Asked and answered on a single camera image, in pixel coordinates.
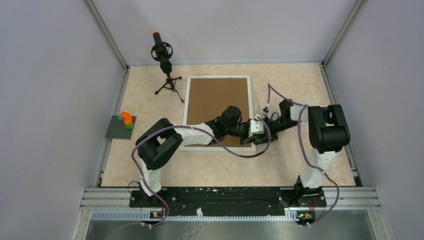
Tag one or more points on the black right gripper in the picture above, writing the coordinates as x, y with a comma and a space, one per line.
268, 121

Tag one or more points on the white picture frame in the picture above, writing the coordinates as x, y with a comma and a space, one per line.
251, 99

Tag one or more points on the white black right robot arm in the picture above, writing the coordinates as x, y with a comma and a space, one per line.
328, 133

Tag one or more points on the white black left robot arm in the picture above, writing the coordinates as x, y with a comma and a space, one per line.
154, 149

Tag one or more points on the black microphone tripod stand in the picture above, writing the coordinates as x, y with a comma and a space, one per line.
170, 84

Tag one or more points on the green toy block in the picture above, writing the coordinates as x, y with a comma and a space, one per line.
129, 126

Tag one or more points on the black microphone orange tip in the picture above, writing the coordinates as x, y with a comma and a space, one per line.
162, 52

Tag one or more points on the orange curved toy block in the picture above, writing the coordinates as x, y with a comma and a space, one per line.
127, 118

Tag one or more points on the blue toy block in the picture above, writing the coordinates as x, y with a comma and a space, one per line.
119, 118

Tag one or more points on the grey lego baseplate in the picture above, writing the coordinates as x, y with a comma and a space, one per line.
118, 130

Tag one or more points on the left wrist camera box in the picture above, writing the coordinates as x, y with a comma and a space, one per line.
256, 125

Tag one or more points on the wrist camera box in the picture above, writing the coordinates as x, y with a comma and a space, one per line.
256, 125
266, 111

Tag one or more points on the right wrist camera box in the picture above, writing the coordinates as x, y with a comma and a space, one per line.
266, 111

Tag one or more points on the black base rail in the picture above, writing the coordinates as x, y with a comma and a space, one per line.
225, 201

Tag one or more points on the brown frame backing board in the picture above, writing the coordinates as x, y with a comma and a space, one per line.
215, 96

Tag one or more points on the aluminium front rail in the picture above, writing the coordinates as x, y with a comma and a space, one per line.
329, 208

